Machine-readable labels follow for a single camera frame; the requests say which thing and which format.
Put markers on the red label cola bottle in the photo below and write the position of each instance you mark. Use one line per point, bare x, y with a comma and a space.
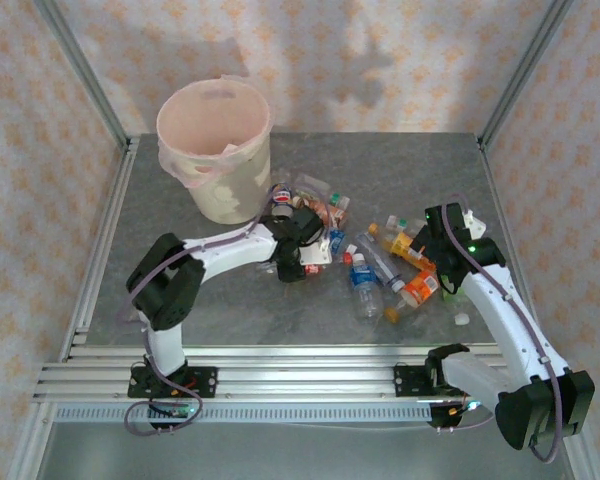
314, 270

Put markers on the orange juice bottle yellow label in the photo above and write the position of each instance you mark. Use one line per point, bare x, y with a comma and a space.
402, 245

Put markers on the brown label plastic bottle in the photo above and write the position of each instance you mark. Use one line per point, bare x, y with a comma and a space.
332, 214

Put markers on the clear bottle light-blue label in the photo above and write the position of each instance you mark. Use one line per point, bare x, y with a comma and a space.
336, 241

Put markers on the small clear bottle white cap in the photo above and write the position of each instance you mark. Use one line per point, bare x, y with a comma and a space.
395, 221

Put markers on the clear bottle green cap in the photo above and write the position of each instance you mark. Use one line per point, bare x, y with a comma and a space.
338, 200

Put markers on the Pepsi label plastic bottle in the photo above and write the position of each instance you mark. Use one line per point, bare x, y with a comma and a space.
282, 194

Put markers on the long clear bottle purple band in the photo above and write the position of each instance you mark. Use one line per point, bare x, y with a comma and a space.
380, 260

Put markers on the bottle orange-white label orange cap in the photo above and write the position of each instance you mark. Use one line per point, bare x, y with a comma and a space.
420, 287

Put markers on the water bottle dark-blue label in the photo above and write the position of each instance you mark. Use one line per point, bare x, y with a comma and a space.
362, 277

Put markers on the green plastic bottle white cap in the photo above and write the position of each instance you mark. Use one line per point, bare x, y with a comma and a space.
461, 319

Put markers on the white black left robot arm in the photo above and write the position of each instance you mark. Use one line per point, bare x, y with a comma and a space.
230, 252

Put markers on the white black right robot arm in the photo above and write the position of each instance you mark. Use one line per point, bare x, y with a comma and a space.
505, 315

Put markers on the cream plastic bin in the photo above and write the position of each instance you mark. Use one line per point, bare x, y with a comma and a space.
240, 200

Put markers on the pink plastic bin liner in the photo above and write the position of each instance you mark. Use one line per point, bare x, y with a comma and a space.
205, 120

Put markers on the small circuit board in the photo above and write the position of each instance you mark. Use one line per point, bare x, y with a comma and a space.
472, 406
180, 412

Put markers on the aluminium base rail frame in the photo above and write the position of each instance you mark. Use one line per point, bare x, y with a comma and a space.
300, 372

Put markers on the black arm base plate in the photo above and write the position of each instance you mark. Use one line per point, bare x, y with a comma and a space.
207, 375
405, 382

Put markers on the aluminium frame post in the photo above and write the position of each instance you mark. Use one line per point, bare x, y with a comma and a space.
527, 65
83, 65

